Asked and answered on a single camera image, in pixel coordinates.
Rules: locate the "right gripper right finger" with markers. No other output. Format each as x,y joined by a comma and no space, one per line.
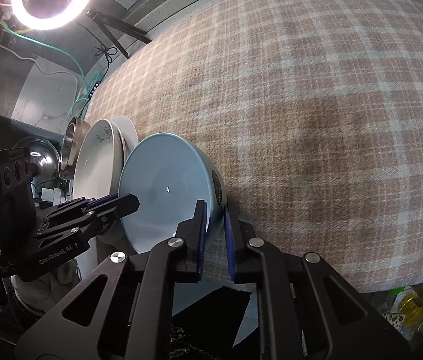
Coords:
306,309

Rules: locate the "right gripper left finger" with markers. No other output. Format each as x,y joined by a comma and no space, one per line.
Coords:
123,309

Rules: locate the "large steel bowl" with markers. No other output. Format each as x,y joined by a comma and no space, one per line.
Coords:
70,148

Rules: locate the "white plate gold leaves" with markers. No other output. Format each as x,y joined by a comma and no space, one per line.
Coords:
99,162

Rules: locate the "light blue ceramic bowl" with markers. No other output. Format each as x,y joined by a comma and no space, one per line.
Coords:
168,175

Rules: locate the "pink flower floral plate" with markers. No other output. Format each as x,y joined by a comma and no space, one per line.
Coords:
128,134

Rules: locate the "left gloved hand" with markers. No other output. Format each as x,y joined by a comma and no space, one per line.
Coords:
46,291

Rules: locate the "black inline light remote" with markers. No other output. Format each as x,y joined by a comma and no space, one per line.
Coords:
93,88

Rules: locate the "beige plaid cloth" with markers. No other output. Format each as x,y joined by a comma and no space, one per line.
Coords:
312,110

